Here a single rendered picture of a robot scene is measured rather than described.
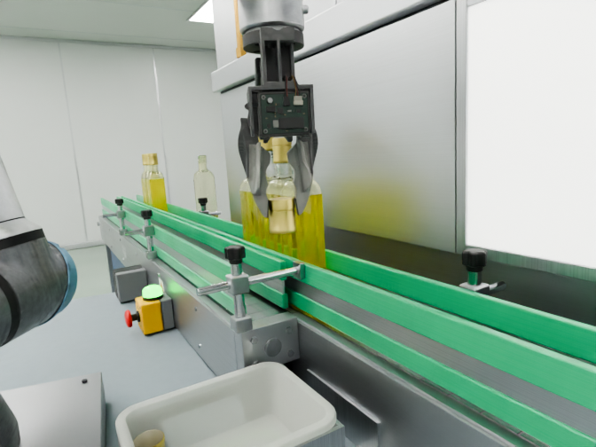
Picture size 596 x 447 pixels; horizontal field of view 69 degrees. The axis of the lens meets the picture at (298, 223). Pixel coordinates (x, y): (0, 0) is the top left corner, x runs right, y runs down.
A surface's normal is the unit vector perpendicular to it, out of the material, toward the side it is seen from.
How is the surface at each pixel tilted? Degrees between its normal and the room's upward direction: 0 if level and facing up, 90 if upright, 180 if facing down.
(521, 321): 90
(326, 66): 90
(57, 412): 3
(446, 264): 90
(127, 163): 90
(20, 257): 78
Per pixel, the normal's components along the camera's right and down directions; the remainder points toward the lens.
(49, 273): 0.95, -0.27
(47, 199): 0.51, 0.11
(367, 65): -0.86, 0.14
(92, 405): -0.01, -0.98
